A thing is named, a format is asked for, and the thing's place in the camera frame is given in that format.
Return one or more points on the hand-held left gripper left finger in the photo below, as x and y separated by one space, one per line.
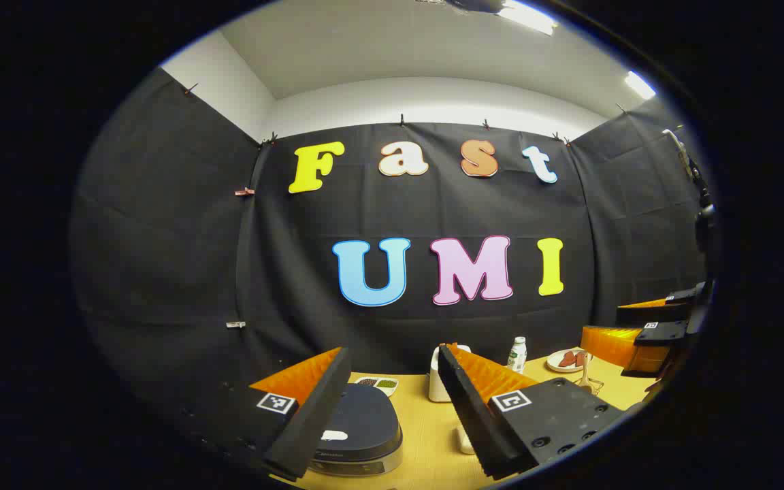
317 408

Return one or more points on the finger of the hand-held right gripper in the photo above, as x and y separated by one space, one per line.
647 357
650 315

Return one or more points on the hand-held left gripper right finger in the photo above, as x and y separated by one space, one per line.
467 408

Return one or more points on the dark grey rice cooker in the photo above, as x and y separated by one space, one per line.
365 422

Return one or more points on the white toaster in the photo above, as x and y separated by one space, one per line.
435 384

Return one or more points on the white divided grain dish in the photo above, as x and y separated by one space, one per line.
377 385

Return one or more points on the red meat piece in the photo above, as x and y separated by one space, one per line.
567 359
580 358

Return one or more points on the white milk bottle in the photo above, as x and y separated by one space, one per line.
516 355

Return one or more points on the white round plate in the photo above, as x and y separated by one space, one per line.
554 366

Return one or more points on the ceiling light panel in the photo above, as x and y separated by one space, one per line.
640 85
528 17

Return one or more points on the reddish wooden clothes peg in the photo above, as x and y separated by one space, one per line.
244 192

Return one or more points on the black backdrop cloth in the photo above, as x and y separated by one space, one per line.
160 238

